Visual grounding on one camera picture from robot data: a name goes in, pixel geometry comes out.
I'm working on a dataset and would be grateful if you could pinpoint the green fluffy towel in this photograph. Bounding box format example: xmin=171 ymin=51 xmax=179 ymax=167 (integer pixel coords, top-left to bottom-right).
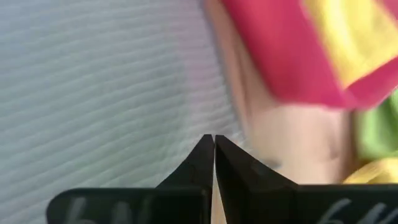
xmin=354 ymin=89 xmax=398 ymax=162

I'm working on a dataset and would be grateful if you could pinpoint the grey waffle-weave towel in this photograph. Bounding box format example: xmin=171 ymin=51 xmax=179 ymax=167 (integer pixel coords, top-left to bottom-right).
xmin=0 ymin=0 xmax=247 ymax=224

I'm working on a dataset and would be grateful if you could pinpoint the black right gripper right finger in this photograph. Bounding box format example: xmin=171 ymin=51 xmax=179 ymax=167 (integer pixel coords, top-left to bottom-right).
xmin=215 ymin=134 xmax=398 ymax=224

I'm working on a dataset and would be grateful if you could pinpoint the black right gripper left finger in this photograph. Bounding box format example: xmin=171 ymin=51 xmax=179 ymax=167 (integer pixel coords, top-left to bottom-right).
xmin=46 ymin=134 xmax=216 ymax=224

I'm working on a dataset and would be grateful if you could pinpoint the pink plastic bin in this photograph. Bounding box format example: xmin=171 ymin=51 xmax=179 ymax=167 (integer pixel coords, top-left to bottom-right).
xmin=220 ymin=0 xmax=398 ymax=110

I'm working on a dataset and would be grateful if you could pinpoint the yellow microfiber towel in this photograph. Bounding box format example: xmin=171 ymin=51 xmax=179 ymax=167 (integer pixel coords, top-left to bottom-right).
xmin=302 ymin=0 xmax=398 ymax=90
xmin=343 ymin=156 xmax=398 ymax=185

